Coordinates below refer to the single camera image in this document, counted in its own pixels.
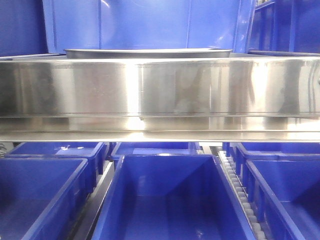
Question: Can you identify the blue bin rear left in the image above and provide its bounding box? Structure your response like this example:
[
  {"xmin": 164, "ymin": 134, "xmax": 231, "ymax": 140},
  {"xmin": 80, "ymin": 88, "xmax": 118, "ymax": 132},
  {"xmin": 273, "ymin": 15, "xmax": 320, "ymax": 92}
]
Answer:
[{"xmin": 4, "ymin": 142, "xmax": 110, "ymax": 193}]

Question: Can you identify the grey rail left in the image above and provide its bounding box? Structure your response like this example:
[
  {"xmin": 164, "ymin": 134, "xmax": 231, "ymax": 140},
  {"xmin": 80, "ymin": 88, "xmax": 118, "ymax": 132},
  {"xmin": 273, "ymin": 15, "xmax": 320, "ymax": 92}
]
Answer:
[{"xmin": 67, "ymin": 161, "xmax": 115, "ymax": 240}]

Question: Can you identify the blue bin lower left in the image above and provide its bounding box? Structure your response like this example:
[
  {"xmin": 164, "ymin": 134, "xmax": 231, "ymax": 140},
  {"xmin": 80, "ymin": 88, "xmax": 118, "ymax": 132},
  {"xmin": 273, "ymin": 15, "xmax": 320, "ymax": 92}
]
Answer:
[{"xmin": 0, "ymin": 158, "xmax": 88, "ymax": 240}]

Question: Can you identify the white roller track right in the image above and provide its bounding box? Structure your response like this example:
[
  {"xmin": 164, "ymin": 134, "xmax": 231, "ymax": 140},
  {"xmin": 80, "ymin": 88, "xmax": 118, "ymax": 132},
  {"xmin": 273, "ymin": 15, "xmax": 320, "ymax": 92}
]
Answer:
[{"xmin": 217, "ymin": 147, "xmax": 267, "ymax": 240}]

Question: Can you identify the blue bin lower right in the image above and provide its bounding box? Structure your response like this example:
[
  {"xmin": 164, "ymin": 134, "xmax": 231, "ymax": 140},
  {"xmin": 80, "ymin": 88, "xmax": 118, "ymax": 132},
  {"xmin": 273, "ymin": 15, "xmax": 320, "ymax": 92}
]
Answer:
[{"xmin": 246, "ymin": 160, "xmax": 320, "ymax": 240}]

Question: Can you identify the blue bin lower center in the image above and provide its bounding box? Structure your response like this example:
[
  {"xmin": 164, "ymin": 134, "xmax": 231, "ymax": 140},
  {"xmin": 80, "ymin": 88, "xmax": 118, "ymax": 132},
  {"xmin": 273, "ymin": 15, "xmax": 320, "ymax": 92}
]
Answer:
[{"xmin": 92, "ymin": 155, "xmax": 255, "ymax": 240}]

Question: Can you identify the blue bin upper right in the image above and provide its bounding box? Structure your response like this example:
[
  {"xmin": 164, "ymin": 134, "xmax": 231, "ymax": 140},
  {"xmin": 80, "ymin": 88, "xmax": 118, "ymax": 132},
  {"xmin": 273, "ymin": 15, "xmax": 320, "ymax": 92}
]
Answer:
[{"xmin": 248, "ymin": 0, "xmax": 320, "ymax": 54}]

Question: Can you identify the silver metal tray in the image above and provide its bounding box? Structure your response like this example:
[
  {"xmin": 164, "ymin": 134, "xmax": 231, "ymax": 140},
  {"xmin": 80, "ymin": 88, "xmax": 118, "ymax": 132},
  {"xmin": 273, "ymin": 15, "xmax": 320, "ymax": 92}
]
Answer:
[{"xmin": 64, "ymin": 48, "xmax": 233, "ymax": 59}]

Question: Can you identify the stainless steel shelf beam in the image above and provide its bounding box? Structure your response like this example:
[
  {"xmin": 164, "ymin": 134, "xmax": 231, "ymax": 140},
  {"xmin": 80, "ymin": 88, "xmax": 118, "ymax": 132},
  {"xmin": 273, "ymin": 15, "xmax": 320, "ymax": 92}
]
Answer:
[{"xmin": 0, "ymin": 54, "xmax": 320, "ymax": 142}]

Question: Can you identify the blue bin upper center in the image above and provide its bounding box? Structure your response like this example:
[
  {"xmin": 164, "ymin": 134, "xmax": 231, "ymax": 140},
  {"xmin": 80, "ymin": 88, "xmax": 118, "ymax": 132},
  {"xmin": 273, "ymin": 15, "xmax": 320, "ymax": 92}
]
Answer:
[{"xmin": 42, "ymin": 0, "xmax": 256, "ymax": 53}]

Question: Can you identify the blue bin rear center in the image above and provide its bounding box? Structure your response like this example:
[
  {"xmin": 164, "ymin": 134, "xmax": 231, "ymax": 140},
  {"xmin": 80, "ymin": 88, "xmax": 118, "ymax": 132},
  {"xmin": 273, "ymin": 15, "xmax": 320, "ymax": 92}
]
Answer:
[{"xmin": 110, "ymin": 142, "xmax": 201, "ymax": 161}]

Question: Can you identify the blue bin rear right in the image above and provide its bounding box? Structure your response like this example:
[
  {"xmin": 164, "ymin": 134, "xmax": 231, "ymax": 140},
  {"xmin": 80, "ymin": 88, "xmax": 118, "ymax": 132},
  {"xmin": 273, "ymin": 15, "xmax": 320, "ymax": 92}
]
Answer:
[{"xmin": 222, "ymin": 141, "xmax": 320, "ymax": 176}]

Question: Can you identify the blue bin upper left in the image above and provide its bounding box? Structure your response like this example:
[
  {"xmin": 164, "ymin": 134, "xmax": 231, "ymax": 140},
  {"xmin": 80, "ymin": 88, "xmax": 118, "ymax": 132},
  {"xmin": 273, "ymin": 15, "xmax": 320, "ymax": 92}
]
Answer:
[{"xmin": 0, "ymin": 0, "xmax": 59, "ymax": 57}]

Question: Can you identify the blue bin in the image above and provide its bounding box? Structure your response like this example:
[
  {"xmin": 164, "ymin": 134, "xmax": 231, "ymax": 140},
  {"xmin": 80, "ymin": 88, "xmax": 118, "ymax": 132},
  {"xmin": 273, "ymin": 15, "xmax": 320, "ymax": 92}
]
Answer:
[
  {"xmin": 4, "ymin": 142, "xmax": 110, "ymax": 193},
  {"xmin": 92, "ymin": 155, "xmax": 255, "ymax": 240},
  {"xmin": 246, "ymin": 160, "xmax": 320, "ymax": 240},
  {"xmin": 0, "ymin": 0, "xmax": 59, "ymax": 57},
  {"xmin": 248, "ymin": 0, "xmax": 320, "ymax": 54},
  {"xmin": 222, "ymin": 141, "xmax": 320, "ymax": 176},
  {"xmin": 110, "ymin": 142, "xmax": 201, "ymax": 161},
  {"xmin": 42, "ymin": 0, "xmax": 256, "ymax": 53},
  {"xmin": 0, "ymin": 158, "xmax": 88, "ymax": 240}
]

